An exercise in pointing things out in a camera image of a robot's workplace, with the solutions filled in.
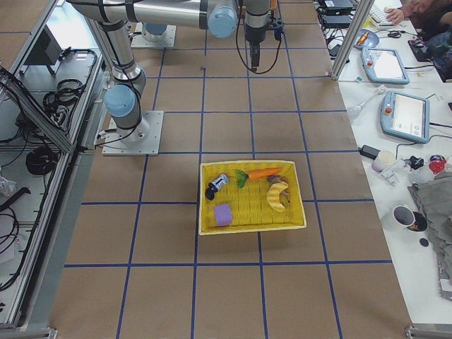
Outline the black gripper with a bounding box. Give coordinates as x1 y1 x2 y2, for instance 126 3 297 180
244 0 270 69

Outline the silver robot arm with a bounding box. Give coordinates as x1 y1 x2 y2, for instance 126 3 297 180
141 23 167 42
71 1 273 155

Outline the brass cylinder tool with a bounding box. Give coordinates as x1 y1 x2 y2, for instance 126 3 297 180
356 32 369 46

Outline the white light bulb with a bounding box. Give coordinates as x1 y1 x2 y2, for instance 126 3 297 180
347 102 367 121

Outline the blue plate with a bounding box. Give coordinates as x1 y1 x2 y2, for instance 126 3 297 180
353 29 380 50

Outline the orange toy carrot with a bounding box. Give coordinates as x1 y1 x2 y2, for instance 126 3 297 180
235 167 282 188

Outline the brown toy mushroom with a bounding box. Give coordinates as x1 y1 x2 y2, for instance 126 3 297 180
266 174 289 197

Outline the far teach pendant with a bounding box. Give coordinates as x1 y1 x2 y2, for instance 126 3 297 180
361 47 410 85

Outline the teach pendant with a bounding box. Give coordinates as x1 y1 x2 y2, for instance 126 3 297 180
380 90 430 144
361 47 410 85

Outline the yellow woven basket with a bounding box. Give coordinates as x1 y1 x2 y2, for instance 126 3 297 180
198 160 307 235

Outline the yellow toy banana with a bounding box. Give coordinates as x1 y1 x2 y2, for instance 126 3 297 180
266 182 289 213

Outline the black power adapter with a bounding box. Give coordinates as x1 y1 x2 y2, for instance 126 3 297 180
359 145 381 160

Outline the near teach pendant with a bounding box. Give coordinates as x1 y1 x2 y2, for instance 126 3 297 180
380 90 430 144

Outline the purple foam block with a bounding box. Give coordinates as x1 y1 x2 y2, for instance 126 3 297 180
213 203 232 227

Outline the lavender white jar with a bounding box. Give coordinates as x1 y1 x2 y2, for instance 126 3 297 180
371 150 396 172

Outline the red black toy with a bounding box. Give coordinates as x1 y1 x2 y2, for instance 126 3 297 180
428 155 447 175

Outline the white mug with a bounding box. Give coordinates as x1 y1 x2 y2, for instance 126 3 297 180
389 205 416 229

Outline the grey cloth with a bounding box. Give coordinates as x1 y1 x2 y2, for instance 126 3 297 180
408 173 451 300

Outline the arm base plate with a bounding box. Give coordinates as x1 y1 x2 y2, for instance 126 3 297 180
102 110 164 156
131 23 177 49

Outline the aluminium frame post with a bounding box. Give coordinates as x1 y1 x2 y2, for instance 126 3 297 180
331 0 374 81

